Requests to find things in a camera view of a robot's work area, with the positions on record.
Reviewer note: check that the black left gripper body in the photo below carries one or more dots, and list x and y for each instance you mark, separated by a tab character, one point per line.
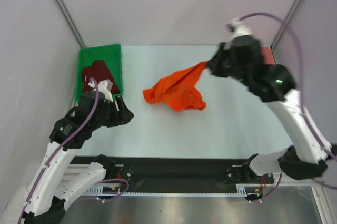
109	117

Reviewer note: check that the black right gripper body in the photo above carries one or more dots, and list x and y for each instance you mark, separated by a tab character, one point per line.
219	65

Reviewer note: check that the orange t-shirt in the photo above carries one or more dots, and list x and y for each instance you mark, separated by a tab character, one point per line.
178	90

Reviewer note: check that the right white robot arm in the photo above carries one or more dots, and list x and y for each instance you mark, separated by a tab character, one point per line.
306	158

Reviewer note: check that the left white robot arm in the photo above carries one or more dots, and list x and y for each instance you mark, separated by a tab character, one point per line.
45	201

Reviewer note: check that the folded pink t-shirt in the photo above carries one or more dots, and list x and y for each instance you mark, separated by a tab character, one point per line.
268	55

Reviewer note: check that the dark red t-shirt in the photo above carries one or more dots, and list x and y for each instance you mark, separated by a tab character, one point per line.
100	72

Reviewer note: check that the green plastic bin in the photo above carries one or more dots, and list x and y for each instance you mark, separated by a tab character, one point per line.
110	54

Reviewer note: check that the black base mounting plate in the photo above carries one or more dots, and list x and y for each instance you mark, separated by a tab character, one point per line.
186	176

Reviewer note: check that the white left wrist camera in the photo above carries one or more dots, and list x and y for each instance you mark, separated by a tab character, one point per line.
104	87

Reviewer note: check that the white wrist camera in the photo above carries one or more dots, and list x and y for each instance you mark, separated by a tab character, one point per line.
104	87
238	28

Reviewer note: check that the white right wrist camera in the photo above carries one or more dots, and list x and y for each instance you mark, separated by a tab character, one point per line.
238	28

